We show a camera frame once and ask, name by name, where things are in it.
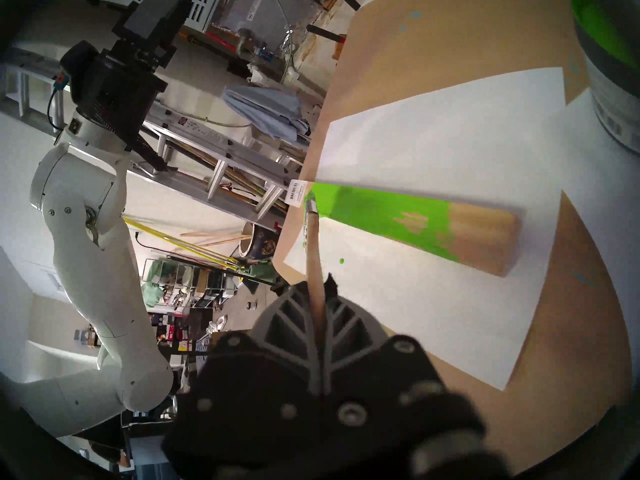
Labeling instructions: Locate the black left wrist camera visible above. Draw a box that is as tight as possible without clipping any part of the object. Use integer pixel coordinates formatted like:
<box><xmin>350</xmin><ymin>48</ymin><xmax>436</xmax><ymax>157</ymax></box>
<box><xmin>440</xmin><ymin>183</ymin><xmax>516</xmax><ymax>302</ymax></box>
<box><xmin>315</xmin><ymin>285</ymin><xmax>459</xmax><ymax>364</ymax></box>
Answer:
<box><xmin>53</xmin><ymin>40</ymin><xmax>103</xmax><ymax>107</ymax></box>

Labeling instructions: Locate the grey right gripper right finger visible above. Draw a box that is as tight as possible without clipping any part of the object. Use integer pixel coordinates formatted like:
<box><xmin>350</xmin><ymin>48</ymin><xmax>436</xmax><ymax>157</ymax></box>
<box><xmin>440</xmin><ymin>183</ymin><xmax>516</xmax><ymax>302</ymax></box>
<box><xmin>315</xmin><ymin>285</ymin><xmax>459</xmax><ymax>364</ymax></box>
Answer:
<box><xmin>321</xmin><ymin>271</ymin><xmax>392</xmax><ymax>396</ymax></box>

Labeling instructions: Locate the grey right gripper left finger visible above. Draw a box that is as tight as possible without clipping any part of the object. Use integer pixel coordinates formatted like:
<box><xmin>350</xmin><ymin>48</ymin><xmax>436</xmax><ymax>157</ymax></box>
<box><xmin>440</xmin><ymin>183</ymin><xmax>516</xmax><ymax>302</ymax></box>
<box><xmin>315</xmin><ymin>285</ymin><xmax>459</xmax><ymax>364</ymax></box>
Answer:
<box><xmin>249</xmin><ymin>279</ymin><xmax>321</xmax><ymax>396</ymax></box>

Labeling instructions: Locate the wooden chip paint brush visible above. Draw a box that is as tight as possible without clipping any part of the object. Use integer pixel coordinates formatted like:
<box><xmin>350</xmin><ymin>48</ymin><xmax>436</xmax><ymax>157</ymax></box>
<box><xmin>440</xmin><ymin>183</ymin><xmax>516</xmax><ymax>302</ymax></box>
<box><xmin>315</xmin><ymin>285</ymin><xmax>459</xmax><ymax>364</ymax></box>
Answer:
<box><xmin>303</xmin><ymin>191</ymin><xmax>330</xmax><ymax>347</ymax></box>

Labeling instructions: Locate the white paper sheet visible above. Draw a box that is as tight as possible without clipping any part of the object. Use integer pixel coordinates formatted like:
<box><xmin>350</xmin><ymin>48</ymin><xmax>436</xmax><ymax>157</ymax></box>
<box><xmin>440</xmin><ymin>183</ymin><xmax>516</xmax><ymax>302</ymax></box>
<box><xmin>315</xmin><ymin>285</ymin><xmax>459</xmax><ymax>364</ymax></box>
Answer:
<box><xmin>559</xmin><ymin>88</ymin><xmax>640</xmax><ymax>370</ymax></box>
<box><xmin>281</xmin><ymin>66</ymin><xmax>568</xmax><ymax>391</ymax></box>

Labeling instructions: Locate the grey bryant furnace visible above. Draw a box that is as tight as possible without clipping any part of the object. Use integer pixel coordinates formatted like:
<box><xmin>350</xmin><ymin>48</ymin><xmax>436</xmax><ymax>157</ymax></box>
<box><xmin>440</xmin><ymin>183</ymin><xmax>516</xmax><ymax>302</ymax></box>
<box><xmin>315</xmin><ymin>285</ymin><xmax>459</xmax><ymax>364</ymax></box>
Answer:
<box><xmin>110</xmin><ymin>0</ymin><xmax>313</xmax><ymax>52</ymax></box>

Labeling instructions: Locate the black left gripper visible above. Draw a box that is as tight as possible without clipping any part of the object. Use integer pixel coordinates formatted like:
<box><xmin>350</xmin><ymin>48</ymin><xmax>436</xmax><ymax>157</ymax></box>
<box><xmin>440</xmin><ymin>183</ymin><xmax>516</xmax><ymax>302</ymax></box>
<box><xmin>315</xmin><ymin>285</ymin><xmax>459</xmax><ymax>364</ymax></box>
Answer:
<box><xmin>82</xmin><ymin>0</ymin><xmax>195</xmax><ymax>174</ymax></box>

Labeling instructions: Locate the aluminium ladder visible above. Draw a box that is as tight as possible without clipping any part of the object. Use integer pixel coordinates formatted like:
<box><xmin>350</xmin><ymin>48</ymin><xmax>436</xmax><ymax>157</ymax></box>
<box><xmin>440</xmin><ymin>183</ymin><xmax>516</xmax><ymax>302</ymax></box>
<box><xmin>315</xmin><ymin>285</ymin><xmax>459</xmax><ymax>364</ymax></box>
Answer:
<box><xmin>0</xmin><ymin>59</ymin><xmax>307</xmax><ymax>221</ymax></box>

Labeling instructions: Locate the green paint sample jar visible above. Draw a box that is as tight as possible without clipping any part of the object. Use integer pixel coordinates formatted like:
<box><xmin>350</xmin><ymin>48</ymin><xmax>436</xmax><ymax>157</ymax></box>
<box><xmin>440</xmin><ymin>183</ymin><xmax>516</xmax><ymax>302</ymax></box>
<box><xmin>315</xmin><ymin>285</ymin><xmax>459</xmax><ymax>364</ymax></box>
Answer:
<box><xmin>570</xmin><ymin>0</ymin><xmax>640</xmax><ymax>156</ymax></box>

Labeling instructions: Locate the light wood plank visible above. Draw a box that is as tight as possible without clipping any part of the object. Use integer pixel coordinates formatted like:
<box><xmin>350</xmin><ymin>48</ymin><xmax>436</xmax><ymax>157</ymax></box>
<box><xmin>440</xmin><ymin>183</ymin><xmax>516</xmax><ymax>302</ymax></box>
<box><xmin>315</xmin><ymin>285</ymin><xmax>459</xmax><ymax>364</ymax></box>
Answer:
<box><xmin>286</xmin><ymin>179</ymin><xmax>524</xmax><ymax>278</ymax></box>

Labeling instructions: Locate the blue cloth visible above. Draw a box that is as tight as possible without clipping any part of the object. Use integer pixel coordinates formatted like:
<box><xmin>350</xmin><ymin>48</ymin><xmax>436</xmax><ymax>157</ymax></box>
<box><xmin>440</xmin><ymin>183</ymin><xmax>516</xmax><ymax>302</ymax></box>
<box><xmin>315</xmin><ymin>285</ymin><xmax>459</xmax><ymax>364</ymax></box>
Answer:
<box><xmin>222</xmin><ymin>84</ymin><xmax>312</xmax><ymax>143</ymax></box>

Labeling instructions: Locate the dark decorated ceramic pot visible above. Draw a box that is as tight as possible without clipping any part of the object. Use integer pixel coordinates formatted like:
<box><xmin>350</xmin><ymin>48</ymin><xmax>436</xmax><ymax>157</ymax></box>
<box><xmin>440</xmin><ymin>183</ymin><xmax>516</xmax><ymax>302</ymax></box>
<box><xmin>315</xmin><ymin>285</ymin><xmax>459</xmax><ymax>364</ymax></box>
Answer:
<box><xmin>240</xmin><ymin>221</ymin><xmax>279</xmax><ymax>261</ymax></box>

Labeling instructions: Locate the brown hardboard table cover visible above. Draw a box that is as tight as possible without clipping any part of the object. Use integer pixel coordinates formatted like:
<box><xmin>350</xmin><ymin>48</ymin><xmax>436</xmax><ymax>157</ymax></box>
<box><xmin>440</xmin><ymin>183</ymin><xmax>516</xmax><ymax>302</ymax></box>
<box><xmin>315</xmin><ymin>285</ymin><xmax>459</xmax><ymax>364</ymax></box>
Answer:
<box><xmin>272</xmin><ymin>0</ymin><xmax>633</xmax><ymax>477</ymax></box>

